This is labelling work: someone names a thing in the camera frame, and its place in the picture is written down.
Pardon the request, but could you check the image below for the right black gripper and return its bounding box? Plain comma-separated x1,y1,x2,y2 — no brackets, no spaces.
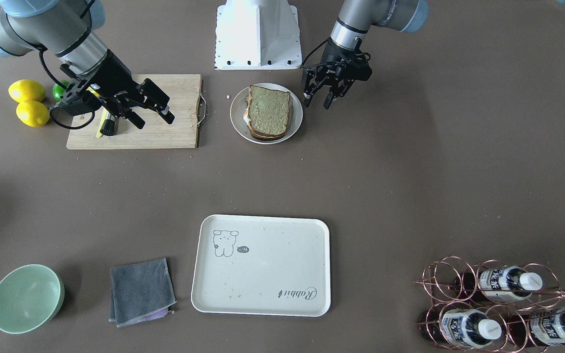
58,50,175,129

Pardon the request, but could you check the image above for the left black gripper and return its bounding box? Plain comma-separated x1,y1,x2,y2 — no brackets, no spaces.
302,37,372,110

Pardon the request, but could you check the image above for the bread slice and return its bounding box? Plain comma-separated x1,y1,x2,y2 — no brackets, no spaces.
245,85,291,141
245,96,291,141

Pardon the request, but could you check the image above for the white round plate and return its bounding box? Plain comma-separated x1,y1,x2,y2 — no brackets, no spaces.
229,83,304,145

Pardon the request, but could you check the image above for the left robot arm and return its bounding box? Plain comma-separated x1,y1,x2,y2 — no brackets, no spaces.
301,0,430,109

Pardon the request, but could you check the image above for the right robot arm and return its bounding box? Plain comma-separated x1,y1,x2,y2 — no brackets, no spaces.
0,0,174,129

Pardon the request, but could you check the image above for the cream rabbit tray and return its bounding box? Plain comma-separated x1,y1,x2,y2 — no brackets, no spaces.
191,214,331,317

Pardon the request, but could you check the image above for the bamboo cutting board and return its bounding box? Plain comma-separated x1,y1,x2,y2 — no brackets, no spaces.
66,74,202,150

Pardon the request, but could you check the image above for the yellow plastic knife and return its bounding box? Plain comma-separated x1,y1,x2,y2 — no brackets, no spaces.
96,109,108,138

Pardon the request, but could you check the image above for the bread slice under egg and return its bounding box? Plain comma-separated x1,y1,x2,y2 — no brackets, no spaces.
245,96,291,141

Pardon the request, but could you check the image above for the green lime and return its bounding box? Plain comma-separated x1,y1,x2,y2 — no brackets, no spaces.
52,80,70,102

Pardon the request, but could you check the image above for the lower yellow lemon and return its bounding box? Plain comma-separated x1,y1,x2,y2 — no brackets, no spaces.
16,101,50,127

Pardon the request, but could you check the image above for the yellow lemon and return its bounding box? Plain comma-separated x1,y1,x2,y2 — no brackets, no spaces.
16,101,50,127
7,79,46,102

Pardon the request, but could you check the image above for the upper yellow lemon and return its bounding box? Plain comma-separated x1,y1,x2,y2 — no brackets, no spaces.
7,79,46,102

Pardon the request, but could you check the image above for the grey folded cloth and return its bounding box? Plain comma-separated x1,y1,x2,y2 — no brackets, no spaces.
108,257,177,327

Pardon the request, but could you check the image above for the mint green bowl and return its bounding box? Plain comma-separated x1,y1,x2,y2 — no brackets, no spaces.
0,264,65,334

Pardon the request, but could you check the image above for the upper tea bottle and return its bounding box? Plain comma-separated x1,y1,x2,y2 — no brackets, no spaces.
453,266,543,305

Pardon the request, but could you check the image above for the tea bottle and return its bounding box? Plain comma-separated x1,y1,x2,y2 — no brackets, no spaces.
453,266,543,305
508,309,565,347
417,307,503,349

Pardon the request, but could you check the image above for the lower tea bottle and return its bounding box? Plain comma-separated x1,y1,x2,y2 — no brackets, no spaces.
508,309,565,347
417,307,503,349

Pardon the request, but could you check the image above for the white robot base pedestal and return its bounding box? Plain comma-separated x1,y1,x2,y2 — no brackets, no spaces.
214,0,302,70

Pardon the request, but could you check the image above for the copper wire bottle rack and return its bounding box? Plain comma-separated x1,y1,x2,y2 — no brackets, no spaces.
417,255,565,353

